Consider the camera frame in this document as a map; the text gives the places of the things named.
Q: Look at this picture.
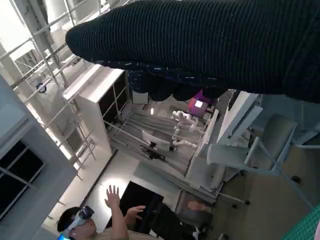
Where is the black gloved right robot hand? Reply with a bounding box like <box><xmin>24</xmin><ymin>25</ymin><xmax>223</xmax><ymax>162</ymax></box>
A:
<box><xmin>65</xmin><ymin>0</ymin><xmax>320</xmax><ymax>103</ymax></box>

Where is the white shelf cabinet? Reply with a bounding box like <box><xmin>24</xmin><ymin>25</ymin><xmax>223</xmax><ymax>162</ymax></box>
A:
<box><xmin>62</xmin><ymin>63</ymin><xmax>131</xmax><ymax>161</ymax></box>

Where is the white pipe scaffold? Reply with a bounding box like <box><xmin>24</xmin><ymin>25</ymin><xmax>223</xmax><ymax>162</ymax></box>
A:
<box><xmin>0</xmin><ymin>0</ymin><xmax>101</xmax><ymax>181</ymax></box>

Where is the black monitor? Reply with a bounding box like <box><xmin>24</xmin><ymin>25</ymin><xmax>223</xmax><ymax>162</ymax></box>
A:
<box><xmin>106</xmin><ymin>180</ymin><xmax>165</xmax><ymax>235</ymax></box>

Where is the person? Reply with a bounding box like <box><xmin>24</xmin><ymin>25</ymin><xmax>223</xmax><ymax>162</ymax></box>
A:
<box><xmin>56</xmin><ymin>184</ymin><xmax>156</xmax><ymax>240</ymax></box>

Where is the white VR headset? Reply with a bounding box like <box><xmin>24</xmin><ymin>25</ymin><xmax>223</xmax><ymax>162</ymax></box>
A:
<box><xmin>58</xmin><ymin>205</ymin><xmax>95</xmax><ymax>235</ymax></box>

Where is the green cutting mat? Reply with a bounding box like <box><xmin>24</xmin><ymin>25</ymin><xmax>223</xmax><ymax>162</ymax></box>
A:
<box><xmin>283</xmin><ymin>203</ymin><xmax>320</xmax><ymax>240</ymax></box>

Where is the dark window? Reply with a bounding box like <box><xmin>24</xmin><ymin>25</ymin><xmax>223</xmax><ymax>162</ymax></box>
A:
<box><xmin>0</xmin><ymin>139</ymin><xmax>45</xmax><ymax>222</ymax></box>

